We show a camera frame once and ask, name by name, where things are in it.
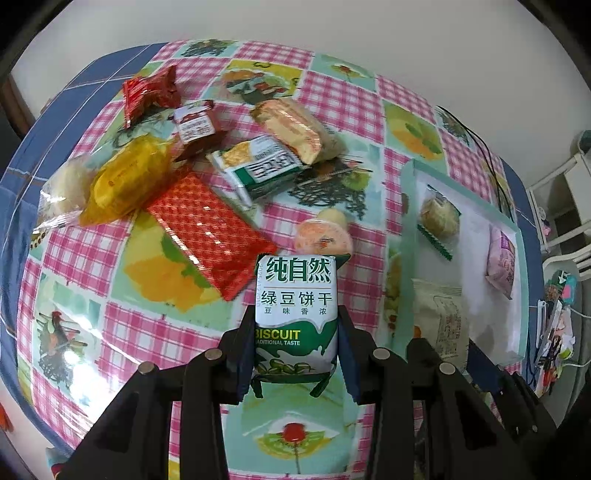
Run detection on colourful hanging trinkets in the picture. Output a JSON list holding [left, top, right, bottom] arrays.
[[534, 271, 580, 398]]

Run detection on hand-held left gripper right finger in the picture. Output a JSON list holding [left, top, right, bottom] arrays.
[[337, 305, 522, 480]]

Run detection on white furniture frame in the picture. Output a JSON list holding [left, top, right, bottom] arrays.
[[526, 134, 591, 278]]

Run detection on yellow snack packet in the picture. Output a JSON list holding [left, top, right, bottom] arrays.
[[78, 136, 190, 227]]

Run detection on pink checkered printed tablecloth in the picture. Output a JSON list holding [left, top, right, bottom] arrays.
[[0, 39, 527, 480]]

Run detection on orange cake packet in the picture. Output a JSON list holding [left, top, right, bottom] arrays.
[[249, 97, 345, 165]]

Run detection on orange jelly cup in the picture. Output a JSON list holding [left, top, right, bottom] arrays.
[[295, 208, 354, 257]]

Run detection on beige snack packet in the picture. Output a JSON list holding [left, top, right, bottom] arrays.
[[411, 277, 470, 361]]

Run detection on black cable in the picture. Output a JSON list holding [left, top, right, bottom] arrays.
[[436, 105, 516, 219]]

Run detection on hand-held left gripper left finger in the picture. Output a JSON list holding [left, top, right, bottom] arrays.
[[62, 318, 258, 480]]

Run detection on red checkered wafer packet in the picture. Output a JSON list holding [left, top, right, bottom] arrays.
[[145, 171, 278, 302]]

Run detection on pink snack packet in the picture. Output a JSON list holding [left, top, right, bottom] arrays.
[[485, 226, 518, 301]]

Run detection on clear green-edged cake packet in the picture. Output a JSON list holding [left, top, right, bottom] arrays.
[[416, 185, 462, 262]]

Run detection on green white biscuit packet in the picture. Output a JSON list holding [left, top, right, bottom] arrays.
[[205, 136, 313, 208], [252, 253, 341, 398]]

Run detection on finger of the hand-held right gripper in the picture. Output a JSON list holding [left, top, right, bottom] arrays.
[[406, 339, 470, 376]]

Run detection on white tray with teal rim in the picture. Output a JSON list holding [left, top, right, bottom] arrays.
[[399, 159, 532, 370]]

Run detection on clear packet with pale bun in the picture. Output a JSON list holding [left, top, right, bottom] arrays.
[[37, 154, 100, 228]]

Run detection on brown white biscuit packet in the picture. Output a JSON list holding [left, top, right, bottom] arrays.
[[173, 99, 229, 160]]

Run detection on crinkled red snack packet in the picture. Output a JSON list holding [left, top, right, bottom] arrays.
[[122, 65, 181, 128]]

